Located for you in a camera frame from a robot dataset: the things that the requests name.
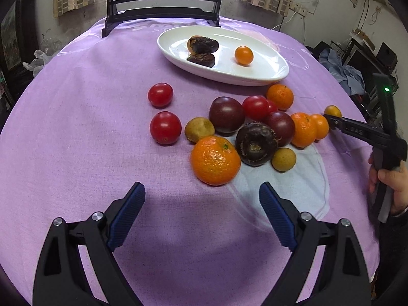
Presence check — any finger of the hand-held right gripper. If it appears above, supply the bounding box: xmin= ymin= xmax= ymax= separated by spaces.
xmin=323 ymin=114 xmax=391 ymax=147

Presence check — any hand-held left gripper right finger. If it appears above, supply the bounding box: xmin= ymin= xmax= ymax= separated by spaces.
xmin=259 ymin=182 xmax=373 ymax=306

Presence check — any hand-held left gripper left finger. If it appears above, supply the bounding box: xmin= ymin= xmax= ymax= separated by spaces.
xmin=32 ymin=182 xmax=147 ymax=306

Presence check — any yellow cherry tomato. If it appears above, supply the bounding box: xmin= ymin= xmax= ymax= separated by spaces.
xmin=323 ymin=105 xmax=342 ymax=119

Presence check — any orange cherry tomato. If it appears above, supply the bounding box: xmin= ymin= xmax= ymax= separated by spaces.
xmin=235 ymin=45 xmax=254 ymax=66
xmin=311 ymin=114 xmax=329 ymax=141

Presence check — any large orange mandarin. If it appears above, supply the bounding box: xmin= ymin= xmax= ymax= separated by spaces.
xmin=190 ymin=135 xmax=241 ymax=186

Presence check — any white oval plate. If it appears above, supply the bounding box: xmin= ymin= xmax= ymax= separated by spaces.
xmin=157 ymin=26 xmax=290 ymax=86

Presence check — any person's right forearm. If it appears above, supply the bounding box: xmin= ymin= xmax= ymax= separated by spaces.
xmin=378 ymin=210 xmax=408 ymax=303

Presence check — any person's right hand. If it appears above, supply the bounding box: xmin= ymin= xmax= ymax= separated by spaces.
xmin=368 ymin=158 xmax=408 ymax=216

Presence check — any blue clothing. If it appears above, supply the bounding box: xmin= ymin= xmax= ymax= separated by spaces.
xmin=319 ymin=48 xmax=365 ymax=94

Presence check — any black chair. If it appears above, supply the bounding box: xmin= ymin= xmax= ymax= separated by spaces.
xmin=346 ymin=38 xmax=383 ymax=86

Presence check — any black speaker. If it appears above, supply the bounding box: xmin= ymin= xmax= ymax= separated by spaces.
xmin=376 ymin=42 xmax=398 ymax=66

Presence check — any purple tablecloth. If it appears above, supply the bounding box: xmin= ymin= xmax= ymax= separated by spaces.
xmin=0 ymin=14 xmax=383 ymax=306

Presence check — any white plastic bag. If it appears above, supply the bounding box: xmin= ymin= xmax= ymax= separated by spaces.
xmin=22 ymin=49 xmax=56 ymax=77

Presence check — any yellow fruit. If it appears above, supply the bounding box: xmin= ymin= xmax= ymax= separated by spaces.
xmin=187 ymin=35 xmax=203 ymax=53

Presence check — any framed picture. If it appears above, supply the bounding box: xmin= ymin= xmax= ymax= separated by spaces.
xmin=0 ymin=6 xmax=24 ymax=71

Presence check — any wall socket with cable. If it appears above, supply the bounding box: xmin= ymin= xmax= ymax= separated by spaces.
xmin=288 ymin=2 xmax=308 ymax=17

